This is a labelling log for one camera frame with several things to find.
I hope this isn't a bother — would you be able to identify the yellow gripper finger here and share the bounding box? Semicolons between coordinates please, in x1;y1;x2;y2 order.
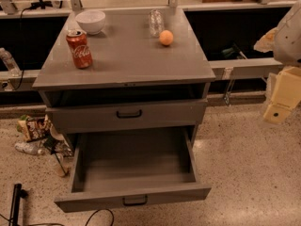
253;28;277;53
263;67;301;124

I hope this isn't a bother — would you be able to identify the orange fruit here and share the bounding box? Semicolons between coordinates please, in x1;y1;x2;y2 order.
159;30;173;46

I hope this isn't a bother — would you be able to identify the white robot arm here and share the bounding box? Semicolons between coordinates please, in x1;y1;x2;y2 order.
254;0;301;124

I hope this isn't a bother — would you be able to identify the grey drawer cabinet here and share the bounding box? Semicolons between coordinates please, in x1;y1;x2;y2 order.
33;8;214;146

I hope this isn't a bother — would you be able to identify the open grey bottom drawer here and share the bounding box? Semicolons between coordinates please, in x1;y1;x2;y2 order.
55;127;211;213

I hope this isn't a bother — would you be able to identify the closed grey upper drawer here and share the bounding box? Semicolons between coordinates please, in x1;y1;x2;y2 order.
46;100;207;134

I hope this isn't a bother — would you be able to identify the clear plastic bottle on cabinet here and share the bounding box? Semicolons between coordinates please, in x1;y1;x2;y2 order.
149;9;165;38

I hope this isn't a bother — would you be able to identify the white ceramic bowl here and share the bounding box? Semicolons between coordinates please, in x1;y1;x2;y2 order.
75;10;106;35

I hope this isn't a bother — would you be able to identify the red Coca-Cola can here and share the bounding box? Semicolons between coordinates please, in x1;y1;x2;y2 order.
66;29;93;69

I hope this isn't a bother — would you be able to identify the brown snack bag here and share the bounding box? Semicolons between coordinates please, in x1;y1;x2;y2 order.
17;115;52;142

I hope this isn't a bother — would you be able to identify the clear bottle on floor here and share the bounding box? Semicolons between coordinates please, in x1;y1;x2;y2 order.
14;142;44;155

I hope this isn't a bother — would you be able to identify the black stand on floor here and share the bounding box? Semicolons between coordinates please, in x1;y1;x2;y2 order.
8;184;28;226

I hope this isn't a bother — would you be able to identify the green bottle behind rail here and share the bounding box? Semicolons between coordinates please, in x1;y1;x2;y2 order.
221;47;240;59

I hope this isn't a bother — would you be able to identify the black floor cable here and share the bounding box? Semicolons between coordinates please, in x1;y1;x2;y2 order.
0;208;115;226

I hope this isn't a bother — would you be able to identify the clear bottle at left rail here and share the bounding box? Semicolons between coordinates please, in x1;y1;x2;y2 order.
0;48;22;77

